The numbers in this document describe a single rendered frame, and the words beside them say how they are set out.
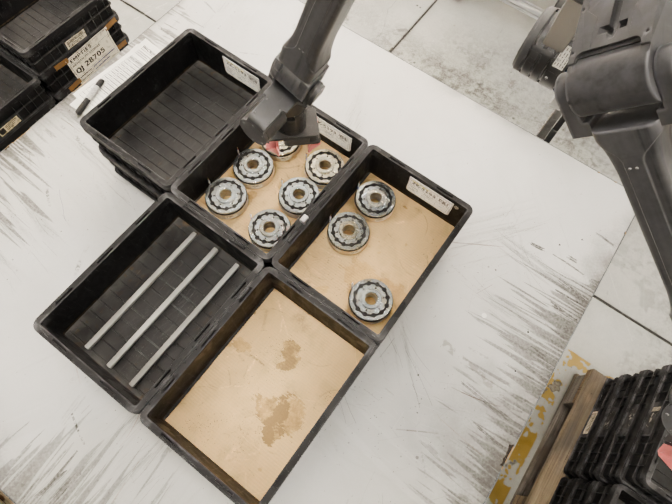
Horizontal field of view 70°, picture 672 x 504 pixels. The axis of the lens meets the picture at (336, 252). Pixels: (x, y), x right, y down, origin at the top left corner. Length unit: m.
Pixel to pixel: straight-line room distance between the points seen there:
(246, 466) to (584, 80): 0.91
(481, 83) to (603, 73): 2.18
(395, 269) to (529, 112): 1.65
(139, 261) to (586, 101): 1.00
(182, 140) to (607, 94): 1.07
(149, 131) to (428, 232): 0.79
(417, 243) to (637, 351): 1.36
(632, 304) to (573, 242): 0.94
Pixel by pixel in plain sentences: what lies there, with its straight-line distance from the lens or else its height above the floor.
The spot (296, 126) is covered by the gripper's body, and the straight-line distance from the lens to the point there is 0.92.
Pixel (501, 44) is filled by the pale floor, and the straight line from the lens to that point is 2.91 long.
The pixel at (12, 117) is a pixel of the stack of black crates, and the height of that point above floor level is 0.42.
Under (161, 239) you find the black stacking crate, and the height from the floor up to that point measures 0.83.
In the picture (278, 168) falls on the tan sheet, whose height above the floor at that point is 0.83.
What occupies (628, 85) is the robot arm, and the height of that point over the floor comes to 1.59.
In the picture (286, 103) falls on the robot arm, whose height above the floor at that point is 1.27.
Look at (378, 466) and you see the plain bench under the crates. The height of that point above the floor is 0.70.
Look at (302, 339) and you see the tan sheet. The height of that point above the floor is 0.83.
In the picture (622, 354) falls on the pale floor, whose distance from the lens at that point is 2.32.
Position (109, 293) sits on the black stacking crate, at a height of 0.83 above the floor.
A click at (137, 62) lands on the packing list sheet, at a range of 1.75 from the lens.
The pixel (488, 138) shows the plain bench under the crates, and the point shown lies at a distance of 1.58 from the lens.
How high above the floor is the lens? 1.92
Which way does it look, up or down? 68 degrees down
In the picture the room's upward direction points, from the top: 7 degrees clockwise
